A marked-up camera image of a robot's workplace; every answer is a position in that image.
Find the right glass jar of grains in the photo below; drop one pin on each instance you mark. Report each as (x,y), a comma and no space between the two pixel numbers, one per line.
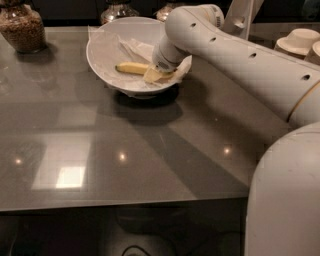
(163,13)

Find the white paper liner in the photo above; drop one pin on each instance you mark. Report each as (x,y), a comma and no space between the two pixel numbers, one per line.
(106,53)

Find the stacked white paper bowls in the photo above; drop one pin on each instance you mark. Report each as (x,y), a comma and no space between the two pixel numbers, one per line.
(301,43)

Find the white folded sign stand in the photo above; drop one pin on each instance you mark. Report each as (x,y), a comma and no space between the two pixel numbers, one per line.
(240,16)

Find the middle glass jar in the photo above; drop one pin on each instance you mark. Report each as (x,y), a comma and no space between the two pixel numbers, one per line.
(117,9)

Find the left glass jar of grains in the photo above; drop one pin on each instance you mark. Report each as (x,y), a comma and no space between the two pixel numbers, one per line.
(21,26)

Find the yellow banana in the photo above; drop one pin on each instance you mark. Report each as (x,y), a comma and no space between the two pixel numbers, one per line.
(132,68)

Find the white bowl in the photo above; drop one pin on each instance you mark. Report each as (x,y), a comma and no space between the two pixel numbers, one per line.
(133,33)

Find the glass jar of grains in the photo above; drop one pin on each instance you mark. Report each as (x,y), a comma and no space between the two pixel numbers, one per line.
(163,13)
(21,26)

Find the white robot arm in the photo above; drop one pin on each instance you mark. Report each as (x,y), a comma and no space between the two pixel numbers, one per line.
(283,212)

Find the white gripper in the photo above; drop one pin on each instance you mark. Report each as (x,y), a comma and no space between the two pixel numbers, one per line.
(162,62)

